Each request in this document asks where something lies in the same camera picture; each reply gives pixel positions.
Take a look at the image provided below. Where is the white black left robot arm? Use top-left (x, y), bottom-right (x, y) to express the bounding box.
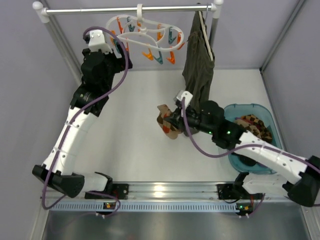
top-left (32, 44), bottom-right (133, 198)

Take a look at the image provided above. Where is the white clip sock hanger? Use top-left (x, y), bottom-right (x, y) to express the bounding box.
top-left (105, 4), bottom-right (186, 65)

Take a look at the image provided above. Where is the black sock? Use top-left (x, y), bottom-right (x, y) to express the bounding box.
top-left (238, 155), bottom-right (257, 167)

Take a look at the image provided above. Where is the white slotted cable duct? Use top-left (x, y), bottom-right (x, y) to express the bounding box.
top-left (51, 201), bottom-right (250, 213)

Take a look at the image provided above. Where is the teal plastic basket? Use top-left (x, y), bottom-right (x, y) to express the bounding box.
top-left (224, 103), bottom-right (282, 175)

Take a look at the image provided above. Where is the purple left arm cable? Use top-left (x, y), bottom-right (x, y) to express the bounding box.
top-left (41, 26), bottom-right (130, 216)

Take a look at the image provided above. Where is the white garment hanger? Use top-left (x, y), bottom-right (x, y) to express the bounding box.
top-left (198, 11), bottom-right (214, 62)

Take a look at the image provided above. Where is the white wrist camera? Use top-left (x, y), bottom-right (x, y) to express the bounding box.
top-left (88, 29), bottom-right (112, 54)
top-left (174, 90), bottom-right (193, 107)

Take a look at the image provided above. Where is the aluminium mounting rail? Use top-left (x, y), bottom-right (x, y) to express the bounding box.
top-left (39, 181), bottom-right (313, 201)

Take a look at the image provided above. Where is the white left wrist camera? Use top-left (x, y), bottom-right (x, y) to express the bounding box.
top-left (88, 29), bottom-right (112, 54)

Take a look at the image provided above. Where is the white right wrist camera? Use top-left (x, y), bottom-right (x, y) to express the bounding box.
top-left (174, 90), bottom-right (193, 107)

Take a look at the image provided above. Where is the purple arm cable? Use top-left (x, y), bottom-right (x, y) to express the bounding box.
top-left (41, 26), bottom-right (130, 216)
top-left (181, 97), bottom-right (320, 213)

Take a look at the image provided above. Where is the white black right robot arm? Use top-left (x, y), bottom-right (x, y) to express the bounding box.
top-left (163, 100), bottom-right (320, 207)

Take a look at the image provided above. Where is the brown beige checked sock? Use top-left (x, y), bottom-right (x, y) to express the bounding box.
top-left (234, 118), bottom-right (261, 138)

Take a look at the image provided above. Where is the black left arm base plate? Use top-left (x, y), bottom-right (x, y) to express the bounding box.
top-left (84, 183), bottom-right (129, 200)

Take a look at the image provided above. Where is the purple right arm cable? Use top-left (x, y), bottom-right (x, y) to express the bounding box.
top-left (181, 97), bottom-right (320, 213)

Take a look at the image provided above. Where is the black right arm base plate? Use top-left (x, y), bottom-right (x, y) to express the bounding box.
top-left (216, 183), bottom-right (248, 200)

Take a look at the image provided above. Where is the white metal clothes rack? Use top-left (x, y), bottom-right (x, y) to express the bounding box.
top-left (32, 0), bottom-right (224, 86)

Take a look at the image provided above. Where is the yellow brown checked sock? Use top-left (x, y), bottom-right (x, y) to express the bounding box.
top-left (241, 114), bottom-right (273, 144)

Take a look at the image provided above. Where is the olive green hanging garment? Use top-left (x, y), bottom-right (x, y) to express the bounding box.
top-left (182, 11), bottom-right (215, 113)

